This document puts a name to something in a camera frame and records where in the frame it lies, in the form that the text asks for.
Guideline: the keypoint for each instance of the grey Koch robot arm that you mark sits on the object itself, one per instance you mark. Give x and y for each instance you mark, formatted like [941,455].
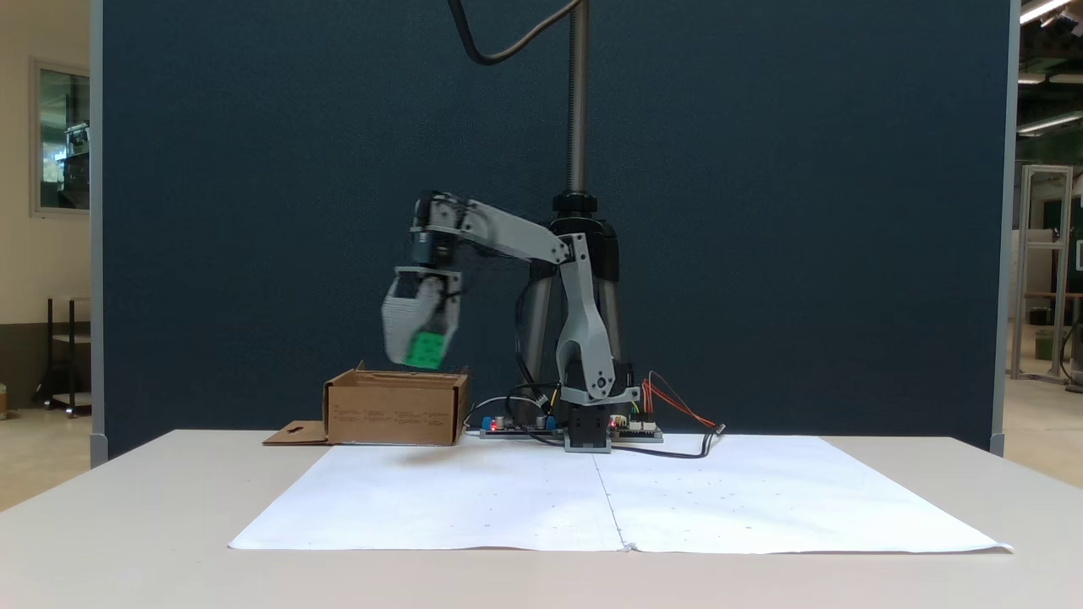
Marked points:
[516,235]

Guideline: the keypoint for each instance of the white paper sheet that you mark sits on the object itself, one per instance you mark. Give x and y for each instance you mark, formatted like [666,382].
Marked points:
[423,507]
[804,499]

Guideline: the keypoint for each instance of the motor controller circuit board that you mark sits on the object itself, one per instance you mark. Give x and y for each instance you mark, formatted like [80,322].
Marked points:
[639,431]

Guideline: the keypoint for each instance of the framed wall window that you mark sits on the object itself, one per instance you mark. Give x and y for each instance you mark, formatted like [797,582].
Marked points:
[63,139]

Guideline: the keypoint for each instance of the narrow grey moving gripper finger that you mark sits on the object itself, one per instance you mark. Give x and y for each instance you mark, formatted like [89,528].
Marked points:
[450,313]

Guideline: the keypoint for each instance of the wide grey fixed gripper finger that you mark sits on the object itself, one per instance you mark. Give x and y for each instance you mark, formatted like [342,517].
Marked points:
[406,317]

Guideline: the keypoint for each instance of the aluminium profile frame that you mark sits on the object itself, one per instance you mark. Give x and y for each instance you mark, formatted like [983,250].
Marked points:
[1042,254]

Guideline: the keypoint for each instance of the open cardboard box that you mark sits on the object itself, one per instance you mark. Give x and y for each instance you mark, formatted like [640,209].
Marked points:
[393,414]

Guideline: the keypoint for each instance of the dark blue partition panel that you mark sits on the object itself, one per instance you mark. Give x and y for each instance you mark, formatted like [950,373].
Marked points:
[254,211]

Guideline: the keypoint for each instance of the blue power circuit board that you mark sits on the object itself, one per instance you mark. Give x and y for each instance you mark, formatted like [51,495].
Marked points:
[516,430]

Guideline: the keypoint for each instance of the ceiling strip light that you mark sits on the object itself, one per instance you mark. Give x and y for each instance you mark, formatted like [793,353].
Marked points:
[1045,10]

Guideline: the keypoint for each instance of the green die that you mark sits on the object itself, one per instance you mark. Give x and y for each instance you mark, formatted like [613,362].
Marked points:
[426,348]

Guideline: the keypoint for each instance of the black tripod with metal pole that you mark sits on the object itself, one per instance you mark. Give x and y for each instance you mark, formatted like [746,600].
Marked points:
[578,127]

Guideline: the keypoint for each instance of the black shelf rack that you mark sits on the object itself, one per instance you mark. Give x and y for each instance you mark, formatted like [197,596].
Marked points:
[69,355]

